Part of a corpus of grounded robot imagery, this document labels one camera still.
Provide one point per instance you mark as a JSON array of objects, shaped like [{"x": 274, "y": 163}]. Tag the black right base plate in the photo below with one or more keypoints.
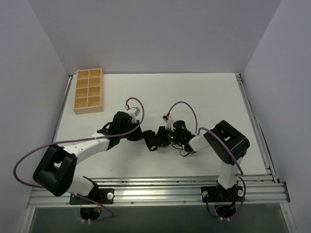
[{"x": 219, "y": 194}]

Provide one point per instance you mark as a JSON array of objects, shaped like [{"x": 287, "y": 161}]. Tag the wooden compartment tray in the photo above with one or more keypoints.
[{"x": 88, "y": 96}]

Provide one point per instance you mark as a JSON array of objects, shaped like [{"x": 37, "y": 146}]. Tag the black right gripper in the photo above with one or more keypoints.
[{"x": 160, "y": 138}]

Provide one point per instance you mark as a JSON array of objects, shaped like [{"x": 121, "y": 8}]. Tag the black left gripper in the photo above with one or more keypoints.
[{"x": 135, "y": 131}]

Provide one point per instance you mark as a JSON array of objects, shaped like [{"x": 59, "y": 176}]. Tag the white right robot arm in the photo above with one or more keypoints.
[{"x": 228, "y": 143}]

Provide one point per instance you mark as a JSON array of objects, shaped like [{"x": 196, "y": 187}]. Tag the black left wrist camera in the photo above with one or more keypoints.
[{"x": 127, "y": 119}]

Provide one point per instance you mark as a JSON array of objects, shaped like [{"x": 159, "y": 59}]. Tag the black underwear with beige waistband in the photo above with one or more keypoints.
[{"x": 151, "y": 140}]

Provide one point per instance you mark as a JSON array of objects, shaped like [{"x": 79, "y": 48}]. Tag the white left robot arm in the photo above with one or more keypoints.
[{"x": 56, "y": 170}]

